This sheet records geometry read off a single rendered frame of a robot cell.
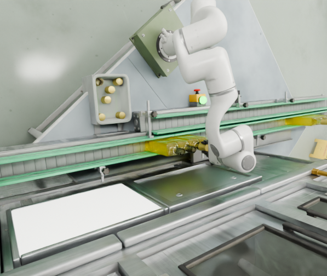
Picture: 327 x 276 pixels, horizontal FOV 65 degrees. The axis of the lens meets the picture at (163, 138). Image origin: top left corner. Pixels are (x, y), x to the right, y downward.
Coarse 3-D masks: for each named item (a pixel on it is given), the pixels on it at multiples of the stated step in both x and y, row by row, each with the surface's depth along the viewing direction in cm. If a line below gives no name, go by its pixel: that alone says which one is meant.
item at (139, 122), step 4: (136, 112) 124; (136, 116) 124; (144, 116) 123; (136, 120) 123; (140, 120) 122; (144, 120) 123; (136, 124) 124; (140, 124) 122; (144, 124) 123; (136, 128) 125; (140, 128) 122; (144, 128) 123; (140, 132) 123
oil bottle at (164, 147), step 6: (150, 144) 120; (156, 144) 116; (162, 144) 112; (168, 144) 109; (174, 144) 109; (150, 150) 121; (156, 150) 117; (162, 150) 112; (168, 150) 109; (168, 156) 110
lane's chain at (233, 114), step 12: (252, 108) 166; (264, 108) 173; (276, 108) 180; (288, 108) 188; (300, 108) 197; (156, 120) 127; (168, 120) 131; (180, 120) 135; (192, 120) 140; (204, 120) 145
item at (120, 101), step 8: (104, 80) 122; (112, 80) 124; (128, 80) 121; (96, 88) 120; (104, 88) 122; (120, 88) 126; (128, 88) 121; (96, 96) 113; (112, 96) 125; (120, 96) 127; (128, 96) 122; (96, 104) 114; (104, 104) 123; (112, 104) 125; (120, 104) 127; (128, 104) 123; (96, 112) 114; (104, 112) 123; (112, 112) 126; (128, 112) 124; (96, 120) 115; (104, 120) 120; (112, 120) 120; (120, 120) 121; (128, 120) 123
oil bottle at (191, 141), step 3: (180, 135) 127; (174, 138) 124; (177, 138) 122; (180, 138) 120; (183, 138) 119; (186, 138) 118; (189, 138) 118; (192, 138) 117; (195, 138) 117; (189, 141) 115; (192, 141) 114; (195, 141) 115; (198, 141) 116; (189, 144) 115; (192, 144) 114
